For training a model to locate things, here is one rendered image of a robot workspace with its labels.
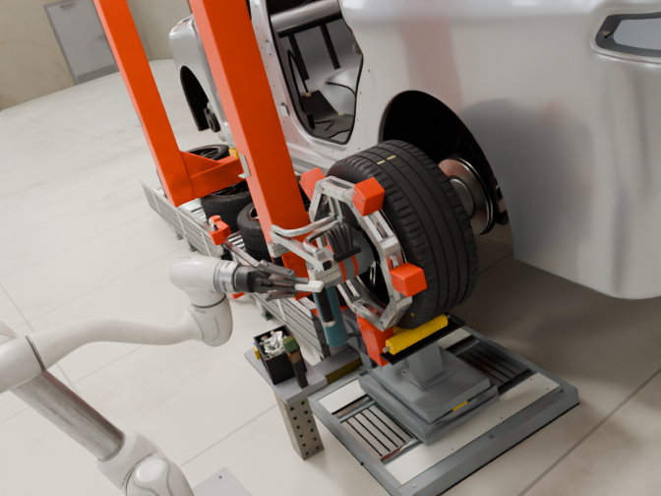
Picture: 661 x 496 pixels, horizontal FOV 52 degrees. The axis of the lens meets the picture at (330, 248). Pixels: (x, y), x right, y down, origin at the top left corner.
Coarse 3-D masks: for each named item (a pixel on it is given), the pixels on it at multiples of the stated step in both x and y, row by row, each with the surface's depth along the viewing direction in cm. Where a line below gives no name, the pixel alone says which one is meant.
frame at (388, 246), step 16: (320, 192) 238; (336, 192) 226; (352, 192) 219; (320, 208) 249; (352, 208) 220; (368, 224) 215; (384, 224) 216; (320, 240) 259; (384, 240) 213; (384, 256) 213; (400, 256) 216; (384, 272) 218; (352, 288) 261; (352, 304) 256; (368, 304) 254; (400, 304) 221; (368, 320) 248; (384, 320) 235
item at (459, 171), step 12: (444, 168) 264; (456, 168) 256; (468, 168) 250; (456, 180) 259; (468, 180) 252; (480, 180) 249; (468, 192) 255; (480, 192) 249; (468, 204) 256; (480, 204) 252; (492, 204) 250; (468, 216) 262; (480, 216) 255; (492, 216) 252; (480, 228) 258
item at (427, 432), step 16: (368, 368) 295; (368, 384) 284; (384, 400) 275; (480, 400) 261; (496, 400) 265; (400, 416) 266; (416, 416) 262; (448, 416) 255; (464, 416) 259; (416, 432) 258; (432, 432) 253
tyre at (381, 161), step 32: (352, 160) 229; (384, 160) 224; (416, 160) 225; (416, 192) 217; (448, 192) 219; (416, 224) 213; (448, 224) 217; (416, 256) 213; (448, 256) 217; (448, 288) 224; (416, 320) 232
